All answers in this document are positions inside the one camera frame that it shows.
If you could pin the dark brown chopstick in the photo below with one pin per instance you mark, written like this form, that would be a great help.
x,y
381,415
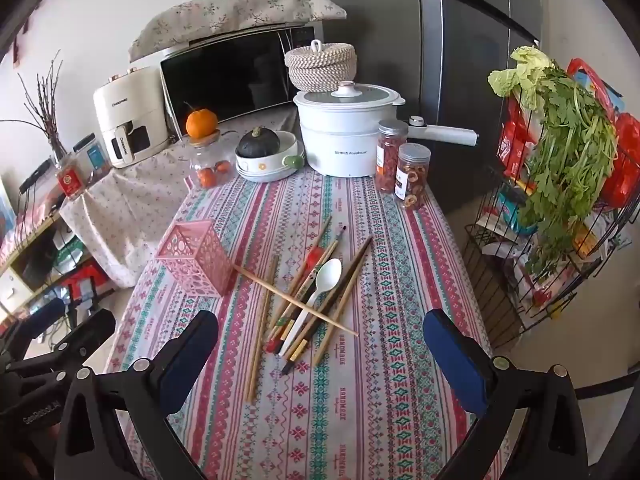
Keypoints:
x,y
334,300
350,270

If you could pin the red snack packet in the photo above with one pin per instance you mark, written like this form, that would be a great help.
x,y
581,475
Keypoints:
x,y
512,145

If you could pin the brown wooden chopstick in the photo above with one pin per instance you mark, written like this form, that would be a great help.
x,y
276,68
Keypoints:
x,y
332,248
315,245

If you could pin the white electric cooking pot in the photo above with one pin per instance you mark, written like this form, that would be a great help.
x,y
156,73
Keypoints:
x,y
340,135

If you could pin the dark green squash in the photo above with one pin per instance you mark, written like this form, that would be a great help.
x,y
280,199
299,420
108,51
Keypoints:
x,y
257,145

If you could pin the jar of dried fruit rings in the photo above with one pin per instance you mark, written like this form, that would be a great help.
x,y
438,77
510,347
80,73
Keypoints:
x,y
412,180

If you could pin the pair of chopsticks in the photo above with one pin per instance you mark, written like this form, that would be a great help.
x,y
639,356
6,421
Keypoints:
x,y
295,300

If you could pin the glass jar with wooden lid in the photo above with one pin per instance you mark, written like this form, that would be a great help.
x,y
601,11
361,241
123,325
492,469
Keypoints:
x,y
212,157

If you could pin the white pot lid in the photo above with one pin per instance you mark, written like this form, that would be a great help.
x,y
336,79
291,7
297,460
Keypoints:
x,y
350,92

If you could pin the jar with red label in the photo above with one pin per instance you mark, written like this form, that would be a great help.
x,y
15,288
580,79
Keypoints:
x,y
71,180

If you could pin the black door microwave oven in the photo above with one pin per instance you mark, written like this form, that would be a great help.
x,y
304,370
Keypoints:
x,y
225,75

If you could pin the bundle of dry branches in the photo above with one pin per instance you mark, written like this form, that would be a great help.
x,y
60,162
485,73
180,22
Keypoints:
x,y
47,120

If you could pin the white air fryer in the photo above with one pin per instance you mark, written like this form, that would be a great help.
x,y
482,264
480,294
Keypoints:
x,y
135,105

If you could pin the jar with blue label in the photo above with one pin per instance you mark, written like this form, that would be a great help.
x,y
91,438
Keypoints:
x,y
95,155

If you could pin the white ceramic bowl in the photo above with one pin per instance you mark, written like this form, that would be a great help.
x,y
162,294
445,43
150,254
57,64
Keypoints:
x,y
265,170

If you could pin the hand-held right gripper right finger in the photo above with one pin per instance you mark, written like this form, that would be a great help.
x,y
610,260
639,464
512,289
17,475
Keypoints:
x,y
456,355

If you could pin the bunch of green leafy herbs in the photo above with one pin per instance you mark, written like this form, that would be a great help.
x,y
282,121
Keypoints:
x,y
565,160

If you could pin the floral cloth cover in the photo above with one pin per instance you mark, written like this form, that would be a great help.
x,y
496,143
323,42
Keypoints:
x,y
225,10

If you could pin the red plastic bag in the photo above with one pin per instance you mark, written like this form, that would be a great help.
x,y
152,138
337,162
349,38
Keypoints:
x,y
625,160

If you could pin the large orange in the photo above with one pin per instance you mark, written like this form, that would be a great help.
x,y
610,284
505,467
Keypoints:
x,y
201,122

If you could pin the pink plastic utensil holder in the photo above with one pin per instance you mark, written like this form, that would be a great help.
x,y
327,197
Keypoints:
x,y
200,260

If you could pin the small tangerine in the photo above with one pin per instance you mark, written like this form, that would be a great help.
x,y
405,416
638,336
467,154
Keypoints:
x,y
205,177
222,166

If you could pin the grey refrigerator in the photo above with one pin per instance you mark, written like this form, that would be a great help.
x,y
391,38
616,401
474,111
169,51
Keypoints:
x,y
450,60

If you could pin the white plastic spoon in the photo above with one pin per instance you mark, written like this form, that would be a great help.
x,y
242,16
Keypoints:
x,y
330,275

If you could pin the patterned red green tablecloth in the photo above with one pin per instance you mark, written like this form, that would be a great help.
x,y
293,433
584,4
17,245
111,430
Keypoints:
x,y
390,310

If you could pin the jar of red dried fruit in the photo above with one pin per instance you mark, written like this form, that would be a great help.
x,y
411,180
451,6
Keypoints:
x,y
390,160

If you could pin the light wooden chopstick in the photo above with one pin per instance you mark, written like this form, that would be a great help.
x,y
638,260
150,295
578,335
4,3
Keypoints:
x,y
258,335
340,305
260,280

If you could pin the white floral cabinet cloth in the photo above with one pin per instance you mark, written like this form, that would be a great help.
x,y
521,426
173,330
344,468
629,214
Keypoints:
x,y
140,200

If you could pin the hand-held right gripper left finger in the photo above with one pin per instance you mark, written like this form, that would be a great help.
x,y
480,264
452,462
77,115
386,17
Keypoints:
x,y
186,360

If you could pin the napa cabbage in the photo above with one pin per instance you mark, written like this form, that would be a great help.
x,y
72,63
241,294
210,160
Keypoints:
x,y
525,72

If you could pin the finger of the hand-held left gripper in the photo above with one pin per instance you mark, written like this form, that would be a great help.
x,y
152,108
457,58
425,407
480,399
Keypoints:
x,y
87,330
47,316

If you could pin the blue box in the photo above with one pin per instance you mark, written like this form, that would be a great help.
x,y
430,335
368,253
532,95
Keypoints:
x,y
600,92

